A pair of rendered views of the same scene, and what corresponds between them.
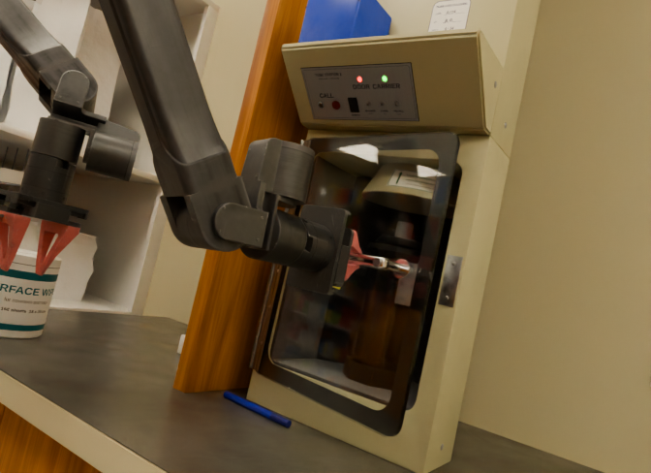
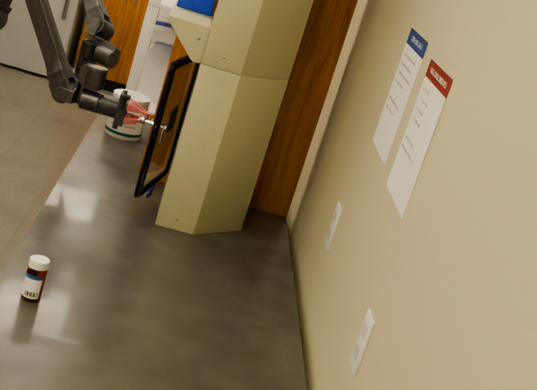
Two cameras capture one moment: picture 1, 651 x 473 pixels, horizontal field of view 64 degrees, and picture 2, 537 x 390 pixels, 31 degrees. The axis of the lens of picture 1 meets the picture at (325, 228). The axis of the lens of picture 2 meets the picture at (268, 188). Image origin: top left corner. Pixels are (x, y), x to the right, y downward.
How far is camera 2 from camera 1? 2.51 m
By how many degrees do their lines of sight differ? 53
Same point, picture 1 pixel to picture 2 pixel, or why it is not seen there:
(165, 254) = not seen: hidden behind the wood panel
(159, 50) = (42, 37)
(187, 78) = (50, 45)
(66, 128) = (86, 45)
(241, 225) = (63, 95)
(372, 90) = not seen: hidden behind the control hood
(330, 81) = not seen: hidden behind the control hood
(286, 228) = (84, 97)
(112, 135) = (105, 47)
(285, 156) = (87, 71)
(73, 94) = (92, 29)
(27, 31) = not seen: outside the picture
